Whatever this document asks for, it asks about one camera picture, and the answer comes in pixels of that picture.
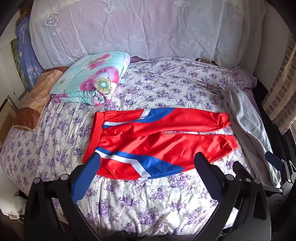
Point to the white lace cover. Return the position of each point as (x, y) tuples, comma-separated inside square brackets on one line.
[(138, 27)]

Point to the purple floral bed sheet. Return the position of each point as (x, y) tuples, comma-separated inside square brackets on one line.
[(150, 201)]

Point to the blue printed cloth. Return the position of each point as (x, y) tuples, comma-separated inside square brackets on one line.
[(25, 51)]

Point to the green wall poster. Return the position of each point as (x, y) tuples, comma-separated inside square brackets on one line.
[(17, 62)]

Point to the white object beside bed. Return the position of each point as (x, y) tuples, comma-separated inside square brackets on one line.
[(18, 207)]

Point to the lavender pillow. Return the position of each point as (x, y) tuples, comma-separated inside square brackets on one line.
[(245, 78)]

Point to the brick pattern curtain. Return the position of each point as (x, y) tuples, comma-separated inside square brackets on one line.
[(279, 92)]

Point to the brown patterned pillow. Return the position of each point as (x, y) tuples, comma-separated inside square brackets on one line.
[(37, 97)]

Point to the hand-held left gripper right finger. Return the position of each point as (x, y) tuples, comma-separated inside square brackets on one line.
[(208, 178)]

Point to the small dark flat object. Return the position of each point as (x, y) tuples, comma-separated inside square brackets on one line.
[(203, 60)]

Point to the grey garment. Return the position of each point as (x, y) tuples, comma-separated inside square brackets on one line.
[(247, 111)]

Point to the red blue white pants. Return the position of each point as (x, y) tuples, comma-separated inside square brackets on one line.
[(161, 143)]

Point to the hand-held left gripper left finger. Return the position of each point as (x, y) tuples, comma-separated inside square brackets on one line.
[(85, 178)]

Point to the folded turquoise floral quilt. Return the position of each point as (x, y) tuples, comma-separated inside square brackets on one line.
[(92, 76)]

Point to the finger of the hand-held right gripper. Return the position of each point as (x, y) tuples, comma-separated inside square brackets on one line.
[(274, 161)]

